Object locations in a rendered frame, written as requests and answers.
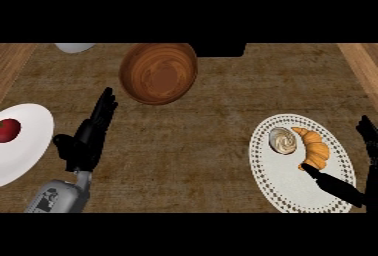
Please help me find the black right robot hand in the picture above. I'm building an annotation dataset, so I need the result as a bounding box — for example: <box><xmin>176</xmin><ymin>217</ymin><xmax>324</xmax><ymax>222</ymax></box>
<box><xmin>300</xmin><ymin>115</ymin><xmax>378</xmax><ymax>208</ymax></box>

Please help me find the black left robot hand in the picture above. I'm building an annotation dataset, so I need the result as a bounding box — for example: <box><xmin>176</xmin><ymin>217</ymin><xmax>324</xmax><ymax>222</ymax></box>
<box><xmin>52</xmin><ymin>86</ymin><xmax>120</xmax><ymax>173</ymax></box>

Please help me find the white round placemat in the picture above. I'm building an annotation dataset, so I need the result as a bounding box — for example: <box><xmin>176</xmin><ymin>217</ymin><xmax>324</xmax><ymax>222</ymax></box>
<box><xmin>248</xmin><ymin>113</ymin><xmax>358</xmax><ymax>214</ymax></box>

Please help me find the golden croissant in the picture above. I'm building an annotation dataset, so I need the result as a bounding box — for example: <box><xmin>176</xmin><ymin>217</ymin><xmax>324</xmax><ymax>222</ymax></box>
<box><xmin>291</xmin><ymin>126</ymin><xmax>331</xmax><ymax>171</ymax></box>

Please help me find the brown wooden bowl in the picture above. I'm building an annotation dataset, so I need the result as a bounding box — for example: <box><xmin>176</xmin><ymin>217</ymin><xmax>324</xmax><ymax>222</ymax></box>
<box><xmin>118</xmin><ymin>43</ymin><xmax>200</xmax><ymax>106</ymax></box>

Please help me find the white plate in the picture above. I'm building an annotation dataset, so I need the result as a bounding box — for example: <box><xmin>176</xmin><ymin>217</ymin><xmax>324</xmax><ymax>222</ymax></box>
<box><xmin>0</xmin><ymin>102</ymin><xmax>56</xmax><ymax>188</ymax></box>

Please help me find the red apple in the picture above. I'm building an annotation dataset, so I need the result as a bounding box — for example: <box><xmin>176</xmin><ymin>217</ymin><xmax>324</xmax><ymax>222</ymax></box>
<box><xmin>0</xmin><ymin>118</ymin><xmax>22</xmax><ymax>144</ymax></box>

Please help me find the cream swirl cupcake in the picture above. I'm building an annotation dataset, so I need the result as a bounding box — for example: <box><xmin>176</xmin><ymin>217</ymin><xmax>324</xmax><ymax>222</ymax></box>
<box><xmin>268</xmin><ymin>127</ymin><xmax>299</xmax><ymax>156</ymax></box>

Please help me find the pale grey round object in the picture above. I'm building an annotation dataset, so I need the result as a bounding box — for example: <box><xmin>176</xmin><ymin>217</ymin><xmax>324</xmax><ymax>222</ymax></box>
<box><xmin>53</xmin><ymin>43</ymin><xmax>98</xmax><ymax>54</ymax></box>

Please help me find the black appliance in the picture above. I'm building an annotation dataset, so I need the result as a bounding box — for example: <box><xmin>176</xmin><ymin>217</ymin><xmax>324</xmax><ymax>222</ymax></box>
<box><xmin>189</xmin><ymin>43</ymin><xmax>248</xmax><ymax>58</ymax></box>

